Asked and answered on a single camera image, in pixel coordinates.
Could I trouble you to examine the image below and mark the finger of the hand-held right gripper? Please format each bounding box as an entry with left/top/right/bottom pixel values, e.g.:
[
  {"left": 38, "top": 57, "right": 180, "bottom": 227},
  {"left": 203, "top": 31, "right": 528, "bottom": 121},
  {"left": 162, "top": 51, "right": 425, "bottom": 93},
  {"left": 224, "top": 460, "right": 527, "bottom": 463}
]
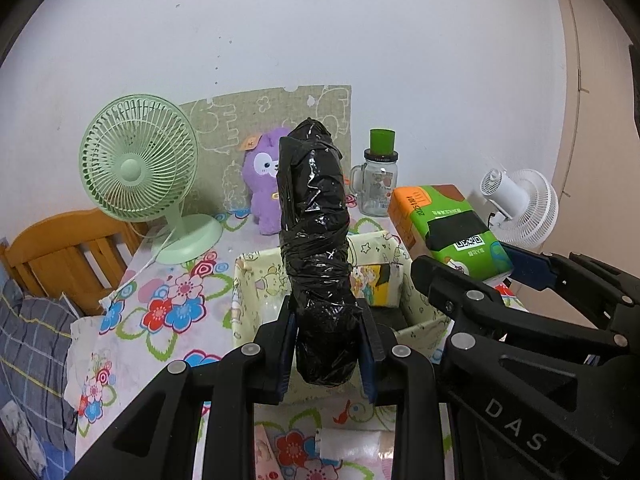
[
  {"left": 410, "top": 254, "right": 506, "bottom": 338},
  {"left": 501, "top": 242, "right": 640, "bottom": 332}
]

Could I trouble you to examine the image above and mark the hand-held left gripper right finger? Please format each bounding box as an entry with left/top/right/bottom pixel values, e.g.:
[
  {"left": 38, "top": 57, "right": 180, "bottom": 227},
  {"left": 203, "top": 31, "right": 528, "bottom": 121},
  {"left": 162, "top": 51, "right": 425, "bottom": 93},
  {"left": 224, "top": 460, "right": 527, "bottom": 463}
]
[{"left": 356, "top": 296, "right": 447, "bottom": 480}]

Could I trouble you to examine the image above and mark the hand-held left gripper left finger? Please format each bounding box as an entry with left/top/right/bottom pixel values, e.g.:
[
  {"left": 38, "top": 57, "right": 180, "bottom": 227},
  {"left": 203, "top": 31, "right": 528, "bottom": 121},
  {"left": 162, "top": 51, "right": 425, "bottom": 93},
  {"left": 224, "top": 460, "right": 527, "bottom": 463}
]
[{"left": 65, "top": 296, "right": 299, "bottom": 480}]

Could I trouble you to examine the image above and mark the green orange tissue pack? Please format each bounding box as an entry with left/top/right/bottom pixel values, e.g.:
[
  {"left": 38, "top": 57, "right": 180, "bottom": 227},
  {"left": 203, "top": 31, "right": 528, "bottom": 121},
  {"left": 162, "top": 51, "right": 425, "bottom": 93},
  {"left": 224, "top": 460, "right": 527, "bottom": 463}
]
[{"left": 388, "top": 184, "right": 515, "bottom": 281}]

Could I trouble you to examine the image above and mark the yellow printed storage box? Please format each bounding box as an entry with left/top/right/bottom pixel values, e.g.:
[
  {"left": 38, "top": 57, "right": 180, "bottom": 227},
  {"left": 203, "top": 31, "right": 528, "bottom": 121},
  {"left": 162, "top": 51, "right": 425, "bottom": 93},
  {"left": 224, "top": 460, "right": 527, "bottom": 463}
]
[{"left": 232, "top": 227, "right": 451, "bottom": 366}]

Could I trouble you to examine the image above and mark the black plastic bundle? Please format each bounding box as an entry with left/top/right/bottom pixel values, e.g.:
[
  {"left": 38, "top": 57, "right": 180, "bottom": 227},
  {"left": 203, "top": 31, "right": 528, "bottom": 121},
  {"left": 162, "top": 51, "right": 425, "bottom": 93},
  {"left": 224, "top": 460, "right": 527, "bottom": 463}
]
[{"left": 278, "top": 117, "right": 365, "bottom": 388}]

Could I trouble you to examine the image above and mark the white clip fan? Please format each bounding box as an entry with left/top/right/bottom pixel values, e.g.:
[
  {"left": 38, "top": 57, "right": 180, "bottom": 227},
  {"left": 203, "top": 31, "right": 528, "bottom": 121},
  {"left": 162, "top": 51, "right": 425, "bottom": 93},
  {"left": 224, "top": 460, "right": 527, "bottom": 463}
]
[{"left": 480, "top": 168, "right": 559, "bottom": 253}]

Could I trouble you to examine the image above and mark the yellow printed packet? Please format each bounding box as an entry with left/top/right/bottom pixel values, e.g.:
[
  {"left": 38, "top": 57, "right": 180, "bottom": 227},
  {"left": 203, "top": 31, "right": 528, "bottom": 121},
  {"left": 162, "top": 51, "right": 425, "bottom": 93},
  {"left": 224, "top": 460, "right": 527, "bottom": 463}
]
[{"left": 350, "top": 260, "right": 405, "bottom": 308}]

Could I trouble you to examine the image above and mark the white plastic packet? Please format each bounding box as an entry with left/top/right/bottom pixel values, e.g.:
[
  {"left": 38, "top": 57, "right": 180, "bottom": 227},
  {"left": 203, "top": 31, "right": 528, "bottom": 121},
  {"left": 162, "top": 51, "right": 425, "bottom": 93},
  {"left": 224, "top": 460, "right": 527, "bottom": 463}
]
[{"left": 317, "top": 429, "right": 396, "bottom": 463}]

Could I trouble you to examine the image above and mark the floral tablecloth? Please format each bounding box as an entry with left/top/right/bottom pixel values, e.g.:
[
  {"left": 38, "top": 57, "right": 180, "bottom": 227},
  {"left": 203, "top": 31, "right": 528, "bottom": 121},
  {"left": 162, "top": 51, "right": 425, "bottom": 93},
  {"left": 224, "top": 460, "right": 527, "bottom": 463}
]
[{"left": 65, "top": 207, "right": 531, "bottom": 480}]

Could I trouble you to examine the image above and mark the pink printed packet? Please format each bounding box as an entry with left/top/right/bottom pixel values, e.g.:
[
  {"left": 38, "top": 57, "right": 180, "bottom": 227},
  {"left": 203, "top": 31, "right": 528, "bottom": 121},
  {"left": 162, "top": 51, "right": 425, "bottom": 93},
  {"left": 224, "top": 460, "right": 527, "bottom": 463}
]
[{"left": 254, "top": 422, "right": 281, "bottom": 480}]

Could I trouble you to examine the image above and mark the glass mug jar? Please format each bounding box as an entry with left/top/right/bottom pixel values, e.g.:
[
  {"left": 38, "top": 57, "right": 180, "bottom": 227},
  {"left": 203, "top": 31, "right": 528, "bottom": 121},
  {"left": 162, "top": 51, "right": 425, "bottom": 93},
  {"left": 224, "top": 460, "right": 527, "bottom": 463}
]
[{"left": 350, "top": 150, "right": 399, "bottom": 218}]

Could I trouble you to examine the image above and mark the purple plush toy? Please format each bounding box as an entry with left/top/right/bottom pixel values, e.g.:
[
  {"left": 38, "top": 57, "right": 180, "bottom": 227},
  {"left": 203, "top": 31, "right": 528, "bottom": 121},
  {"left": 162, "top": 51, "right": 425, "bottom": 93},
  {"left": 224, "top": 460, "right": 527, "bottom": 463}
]
[{"left": 241, "top": 127, "right": 291, "bottom": 236}]

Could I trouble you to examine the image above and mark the green plastic cup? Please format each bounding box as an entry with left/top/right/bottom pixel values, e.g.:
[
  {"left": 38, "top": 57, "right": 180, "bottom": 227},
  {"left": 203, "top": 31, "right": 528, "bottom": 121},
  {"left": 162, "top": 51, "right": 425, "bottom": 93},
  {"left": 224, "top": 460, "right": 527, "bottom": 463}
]
[{"left": 369, "top": 129, "right": 396, "bottom": 155}]

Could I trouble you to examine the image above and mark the green desk fan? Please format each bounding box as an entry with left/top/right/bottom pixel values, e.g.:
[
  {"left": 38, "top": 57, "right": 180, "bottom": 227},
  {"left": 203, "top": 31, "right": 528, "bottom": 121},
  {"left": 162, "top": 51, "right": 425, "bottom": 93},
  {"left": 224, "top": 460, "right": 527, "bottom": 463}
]
[{"left": 78, "top": 94, "right": 223, "bottom": 265}]

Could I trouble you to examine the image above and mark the blue plaid blanket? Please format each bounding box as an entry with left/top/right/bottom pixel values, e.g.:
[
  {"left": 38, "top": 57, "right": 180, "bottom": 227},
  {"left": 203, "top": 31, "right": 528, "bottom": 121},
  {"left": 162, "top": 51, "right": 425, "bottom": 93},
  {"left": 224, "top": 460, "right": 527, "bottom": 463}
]
[{"left": 0, "top": 280, "right": 83, "bottom": 456}]

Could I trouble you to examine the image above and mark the wooden headboard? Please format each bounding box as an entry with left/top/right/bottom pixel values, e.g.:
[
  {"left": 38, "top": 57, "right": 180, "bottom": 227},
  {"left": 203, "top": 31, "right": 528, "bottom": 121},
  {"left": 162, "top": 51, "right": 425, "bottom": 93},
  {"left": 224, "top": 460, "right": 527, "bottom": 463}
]
[{"left": 0, "top": 208, "right": 151, "bottom": 317}]

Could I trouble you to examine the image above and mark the blue printed bed sheet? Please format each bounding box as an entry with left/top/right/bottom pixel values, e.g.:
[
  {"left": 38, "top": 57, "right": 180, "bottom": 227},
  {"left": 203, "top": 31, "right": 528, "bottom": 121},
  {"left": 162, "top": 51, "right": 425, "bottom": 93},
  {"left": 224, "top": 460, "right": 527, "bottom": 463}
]
[{"left": 0, "top": 400, "right": 76, "bottom": 476}]

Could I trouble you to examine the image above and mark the white fan power cable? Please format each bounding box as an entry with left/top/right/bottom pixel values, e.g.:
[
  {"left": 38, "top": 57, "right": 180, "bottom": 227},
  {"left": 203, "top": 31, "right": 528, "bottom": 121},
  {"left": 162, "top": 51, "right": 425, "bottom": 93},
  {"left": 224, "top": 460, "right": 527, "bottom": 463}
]
[{"left": 100, "top": 220, "right": 173, "bottom": 306}]

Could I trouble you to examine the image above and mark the beige door frame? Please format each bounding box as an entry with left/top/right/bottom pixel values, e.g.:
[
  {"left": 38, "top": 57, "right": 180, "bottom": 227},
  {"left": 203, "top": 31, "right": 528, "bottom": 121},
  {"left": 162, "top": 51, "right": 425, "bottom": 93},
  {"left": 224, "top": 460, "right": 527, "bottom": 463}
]
[{"left": 542, "top": 0, "right": 640, "bottom": 261}]

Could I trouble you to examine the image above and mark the beige printed wall cloth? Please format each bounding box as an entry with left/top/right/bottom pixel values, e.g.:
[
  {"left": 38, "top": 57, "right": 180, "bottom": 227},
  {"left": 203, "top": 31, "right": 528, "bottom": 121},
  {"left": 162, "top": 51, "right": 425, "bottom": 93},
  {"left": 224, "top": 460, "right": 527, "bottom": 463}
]
[{"left": 179, "top": 85, "right": 353, "bottom": 216}]

